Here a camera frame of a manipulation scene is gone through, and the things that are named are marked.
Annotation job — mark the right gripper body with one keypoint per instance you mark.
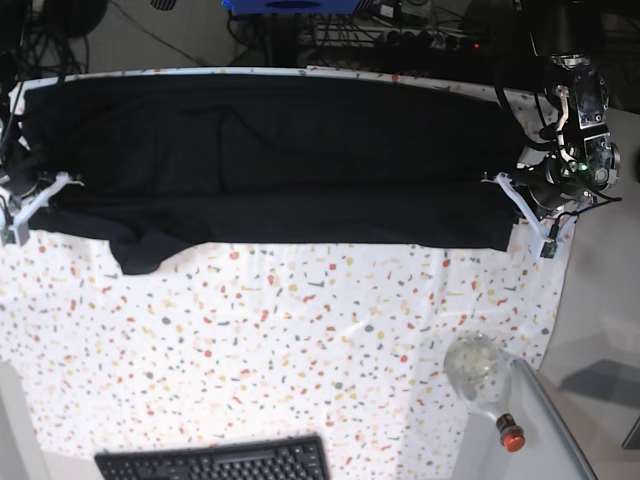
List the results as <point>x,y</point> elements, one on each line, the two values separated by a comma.
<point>23,176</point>

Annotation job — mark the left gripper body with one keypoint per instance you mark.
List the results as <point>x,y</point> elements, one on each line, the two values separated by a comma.
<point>544,195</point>

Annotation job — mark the black t-shirt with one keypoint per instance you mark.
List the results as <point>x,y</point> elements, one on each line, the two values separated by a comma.
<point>170,162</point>

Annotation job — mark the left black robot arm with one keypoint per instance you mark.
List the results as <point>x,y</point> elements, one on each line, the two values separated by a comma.
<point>580,160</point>

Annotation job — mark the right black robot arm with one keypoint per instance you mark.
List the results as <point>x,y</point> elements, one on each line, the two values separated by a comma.
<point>18,136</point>

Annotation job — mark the clear bottle orange cap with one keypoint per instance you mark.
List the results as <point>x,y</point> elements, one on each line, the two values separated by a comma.
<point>480,374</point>

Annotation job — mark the black power strip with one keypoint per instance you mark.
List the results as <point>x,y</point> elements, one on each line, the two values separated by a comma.
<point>439,40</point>

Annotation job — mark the blue box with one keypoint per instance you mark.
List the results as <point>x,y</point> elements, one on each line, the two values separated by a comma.
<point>248,7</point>

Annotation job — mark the black computer keyboard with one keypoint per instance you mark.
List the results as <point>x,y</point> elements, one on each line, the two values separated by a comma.
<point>292,458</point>

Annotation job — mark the black wire rack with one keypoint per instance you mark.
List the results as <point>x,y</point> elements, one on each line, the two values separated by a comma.
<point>360,30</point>

